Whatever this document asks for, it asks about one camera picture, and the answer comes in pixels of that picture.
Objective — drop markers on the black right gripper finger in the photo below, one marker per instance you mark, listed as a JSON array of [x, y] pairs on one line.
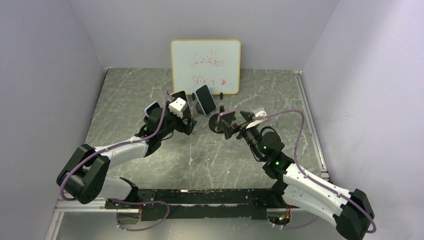
[[228, 128], [248, 117]]

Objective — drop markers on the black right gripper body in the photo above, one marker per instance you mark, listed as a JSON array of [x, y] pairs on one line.
[[249, 133]]

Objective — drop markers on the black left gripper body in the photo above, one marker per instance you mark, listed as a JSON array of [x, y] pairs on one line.
[[174, 122]]

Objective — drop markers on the black round phone stand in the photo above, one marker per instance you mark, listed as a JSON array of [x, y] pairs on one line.
[[214, 121]]

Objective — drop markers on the blue case phone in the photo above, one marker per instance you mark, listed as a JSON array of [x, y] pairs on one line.
[[205, 99]]

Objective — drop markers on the lilac case phone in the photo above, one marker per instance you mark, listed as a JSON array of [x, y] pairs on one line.
[[153, 105]]

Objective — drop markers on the beige pink case phone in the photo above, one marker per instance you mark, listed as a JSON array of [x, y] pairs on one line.
[[181, 94]]

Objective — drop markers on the yellow framed whiteboard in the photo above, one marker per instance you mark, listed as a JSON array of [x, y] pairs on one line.
[[212, 62]]

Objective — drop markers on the black phone dark case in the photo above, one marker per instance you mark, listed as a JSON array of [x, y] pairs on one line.
[[227, 116]]

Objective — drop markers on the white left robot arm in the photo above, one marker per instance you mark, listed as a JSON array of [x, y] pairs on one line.
[[84, 177]]

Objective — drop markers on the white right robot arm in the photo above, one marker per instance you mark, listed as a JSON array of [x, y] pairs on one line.
[[350, 212]]

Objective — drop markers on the wooden round phone stand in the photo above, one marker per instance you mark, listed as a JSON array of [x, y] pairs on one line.
[[199, 109]]

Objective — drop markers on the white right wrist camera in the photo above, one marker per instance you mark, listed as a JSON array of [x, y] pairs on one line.
[[259, 116]]

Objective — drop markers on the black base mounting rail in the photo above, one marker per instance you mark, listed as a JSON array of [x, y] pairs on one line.
[[253, 203]]

